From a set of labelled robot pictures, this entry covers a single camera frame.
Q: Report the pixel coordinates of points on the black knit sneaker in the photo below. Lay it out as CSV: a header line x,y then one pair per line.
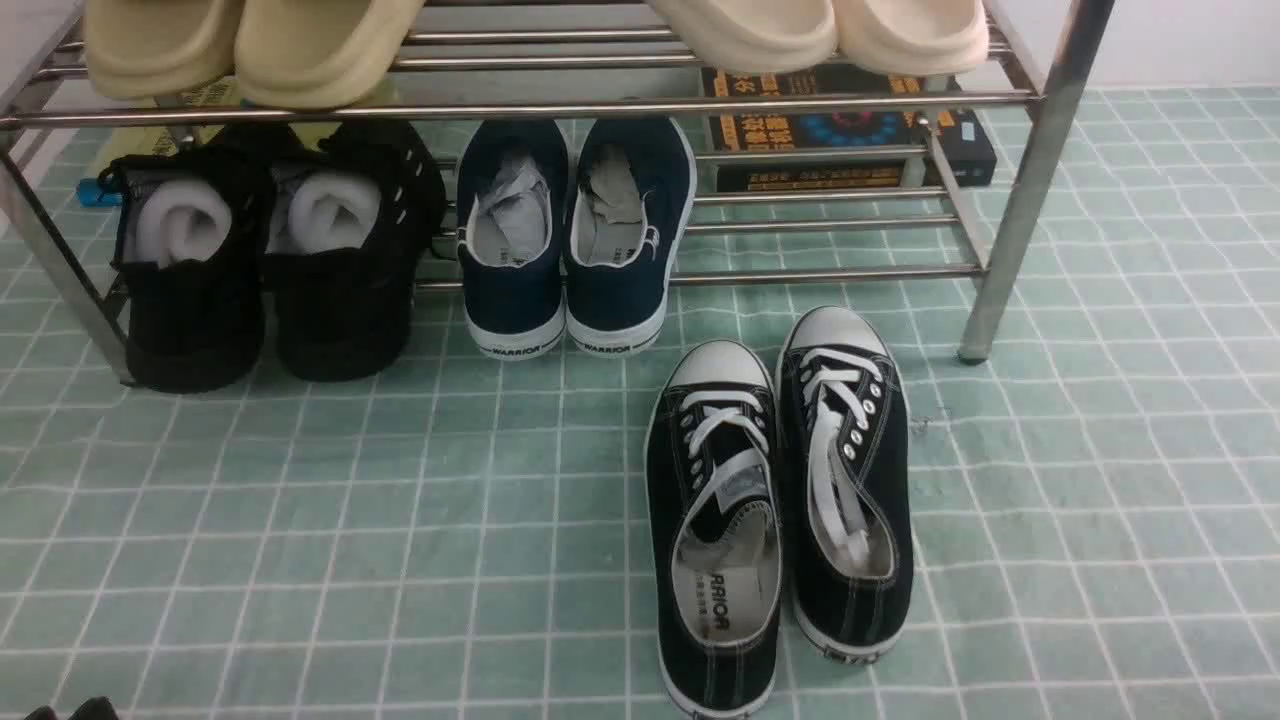
x,y
352,220
190,232

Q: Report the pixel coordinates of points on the silver metal shoe rack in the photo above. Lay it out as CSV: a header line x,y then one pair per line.
x,y
1050,103

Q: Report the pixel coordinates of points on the yellow blue book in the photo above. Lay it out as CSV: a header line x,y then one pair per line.
x,y
95,190

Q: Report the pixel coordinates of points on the navy canvas shoe left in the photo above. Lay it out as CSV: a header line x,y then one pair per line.
x,y
511,198

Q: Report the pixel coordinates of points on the navy canvas shoe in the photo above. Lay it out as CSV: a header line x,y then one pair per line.
x,y
635,185
511,198

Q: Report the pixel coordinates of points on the beige slipper far left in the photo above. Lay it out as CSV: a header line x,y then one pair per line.
x,y
137,49

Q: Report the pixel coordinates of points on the beige slipper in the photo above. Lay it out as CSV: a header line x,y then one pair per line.
x,y
317,55
137,49

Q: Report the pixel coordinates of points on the black canvas sneaker left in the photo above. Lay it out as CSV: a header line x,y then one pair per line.
x,y
715,524

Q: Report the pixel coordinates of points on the black canvas sneaker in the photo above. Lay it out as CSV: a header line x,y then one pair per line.
x,y
715,524
844,424

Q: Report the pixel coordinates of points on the navy canvas shoe right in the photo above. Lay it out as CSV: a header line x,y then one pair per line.
x,y
635,185

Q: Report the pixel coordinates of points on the black canvas sneaker right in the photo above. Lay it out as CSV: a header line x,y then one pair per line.
x,y
844,424

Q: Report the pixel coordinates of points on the cream slipper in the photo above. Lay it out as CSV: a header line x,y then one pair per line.
x,y
753,37
913,38

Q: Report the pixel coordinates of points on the cream slipper far right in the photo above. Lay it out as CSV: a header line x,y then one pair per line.
x,y
913,38

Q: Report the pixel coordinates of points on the black orange book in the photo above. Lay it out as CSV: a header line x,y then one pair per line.
x,y
831,136

